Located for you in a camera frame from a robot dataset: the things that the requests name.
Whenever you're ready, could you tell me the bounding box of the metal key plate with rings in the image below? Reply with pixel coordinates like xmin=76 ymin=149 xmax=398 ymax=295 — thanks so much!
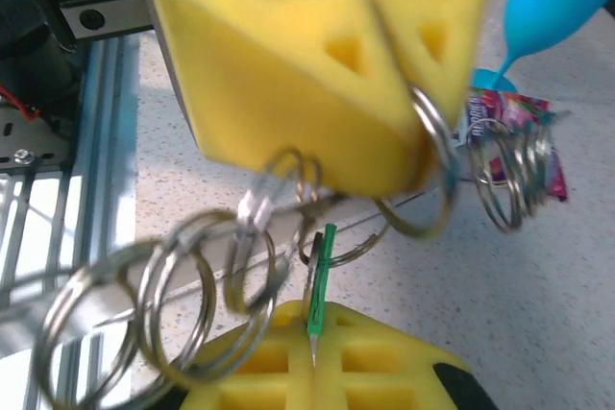
xmin=31 ymin=85 xmax=554 ymax=410

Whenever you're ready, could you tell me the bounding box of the green key tag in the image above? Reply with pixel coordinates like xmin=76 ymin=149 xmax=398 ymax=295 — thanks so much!
xmin=306 ymin=223 xmax=337 ymax=339

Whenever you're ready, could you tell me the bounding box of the purple candy bag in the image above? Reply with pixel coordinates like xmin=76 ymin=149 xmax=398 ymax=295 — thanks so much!
xmin=458 ymin=85 xmax=571 ymax=200

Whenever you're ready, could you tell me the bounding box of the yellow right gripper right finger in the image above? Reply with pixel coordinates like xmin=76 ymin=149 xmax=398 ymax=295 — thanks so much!
xmin=314 ymin=304 xmax=501 ymax=410

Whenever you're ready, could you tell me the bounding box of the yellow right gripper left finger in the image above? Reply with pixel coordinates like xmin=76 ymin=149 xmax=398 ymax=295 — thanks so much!
xmin=180 ymin=300 xmax=317 ymax=410

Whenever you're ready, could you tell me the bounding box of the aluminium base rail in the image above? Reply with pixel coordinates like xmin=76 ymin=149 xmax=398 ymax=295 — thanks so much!
xmin=0 ymin=35 xmax=140 ymax=410

